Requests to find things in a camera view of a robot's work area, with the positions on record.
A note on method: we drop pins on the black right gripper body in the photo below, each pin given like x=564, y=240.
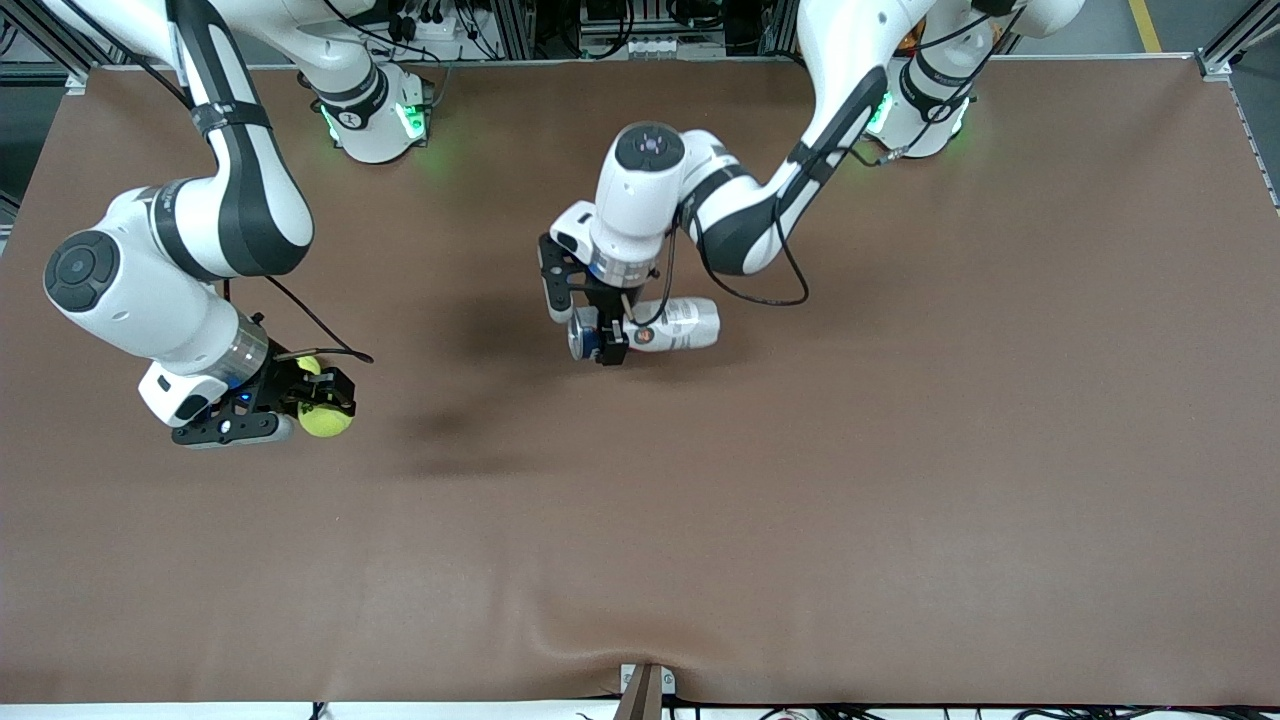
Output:
x=279, y=381

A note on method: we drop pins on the tennis ball Wilson print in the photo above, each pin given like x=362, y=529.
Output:
x=308, y=365

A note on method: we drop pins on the tennis ball Roland Garros print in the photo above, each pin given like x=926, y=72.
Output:
x=326, y=422

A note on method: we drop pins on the clear tennis ball can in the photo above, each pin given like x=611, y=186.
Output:
x=685, y=322

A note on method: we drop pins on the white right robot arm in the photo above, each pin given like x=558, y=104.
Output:
x=130, y=310

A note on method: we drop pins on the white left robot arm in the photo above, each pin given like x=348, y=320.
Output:
x=640, y=210

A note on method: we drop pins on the white terminal block strip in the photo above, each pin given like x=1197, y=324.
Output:
x=640, y=46

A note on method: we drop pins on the white power strip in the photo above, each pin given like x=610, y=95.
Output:
x=440, y=48

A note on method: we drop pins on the metal table clamp bracket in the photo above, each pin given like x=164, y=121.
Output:
x=645, y=695

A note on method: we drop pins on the aluminium frame corner profile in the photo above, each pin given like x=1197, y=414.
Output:
x=72, y=82
x=1212, y=66

